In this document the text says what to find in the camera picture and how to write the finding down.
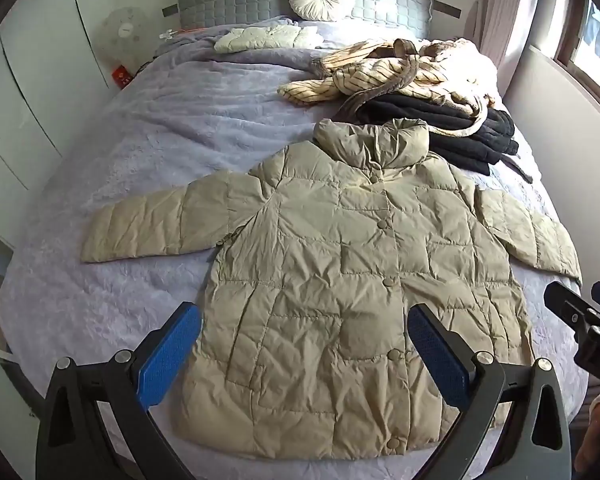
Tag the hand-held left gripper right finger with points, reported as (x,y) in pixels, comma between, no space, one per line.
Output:
(437,355)

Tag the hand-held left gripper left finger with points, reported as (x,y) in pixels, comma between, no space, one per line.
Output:
(167,360)

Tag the beige puffer jacket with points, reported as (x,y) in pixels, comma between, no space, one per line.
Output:
(330,260)

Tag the person's right hand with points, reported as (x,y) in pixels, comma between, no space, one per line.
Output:
(592,430)

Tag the black folded garment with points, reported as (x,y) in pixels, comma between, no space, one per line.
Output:
(430,115)

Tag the lavender embossed blanket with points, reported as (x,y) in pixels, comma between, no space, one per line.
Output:
(180,125)

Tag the brown framed window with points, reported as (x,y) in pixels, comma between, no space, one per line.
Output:
(592,30)

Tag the small red box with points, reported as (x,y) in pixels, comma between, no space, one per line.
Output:
(122,76)

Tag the cream striped fleece robe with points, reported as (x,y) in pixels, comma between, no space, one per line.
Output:
(380,72)

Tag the pale pink curtain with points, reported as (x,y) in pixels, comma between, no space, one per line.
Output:
(505,10)

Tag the white wardrobe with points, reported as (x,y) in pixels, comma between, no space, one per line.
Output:
(30,85)

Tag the white standing fan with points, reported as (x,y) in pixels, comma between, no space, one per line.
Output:
(125,30)

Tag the cream folded puffer jacket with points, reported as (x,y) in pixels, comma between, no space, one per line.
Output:
(260,37)

